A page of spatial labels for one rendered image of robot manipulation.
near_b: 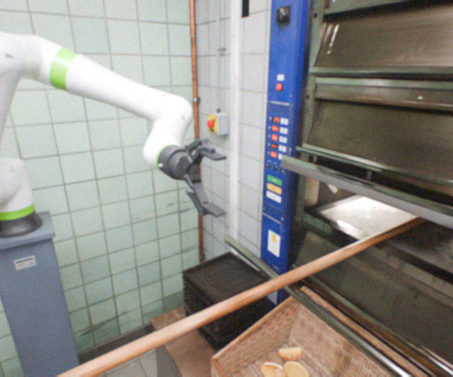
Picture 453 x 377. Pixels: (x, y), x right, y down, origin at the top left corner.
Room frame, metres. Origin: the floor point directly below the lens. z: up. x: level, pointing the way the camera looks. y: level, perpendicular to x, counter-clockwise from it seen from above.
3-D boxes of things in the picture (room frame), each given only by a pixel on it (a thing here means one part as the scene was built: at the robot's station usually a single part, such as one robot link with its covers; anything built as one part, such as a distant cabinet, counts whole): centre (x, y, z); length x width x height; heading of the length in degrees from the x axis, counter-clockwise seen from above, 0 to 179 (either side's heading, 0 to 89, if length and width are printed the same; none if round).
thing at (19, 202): (1.01, 0.74, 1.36); 0.16 x 0.13 x 0.19; 179
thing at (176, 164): (0.82, 0.11, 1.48); 0.09 x 0.07 x 0.08; 33
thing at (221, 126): (1.67, 0.05, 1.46); 0.10 x 0.07 x 0.10; 33
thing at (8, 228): (1.07, 0.77, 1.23); 0.26 x 0.15 x 0.06; 32
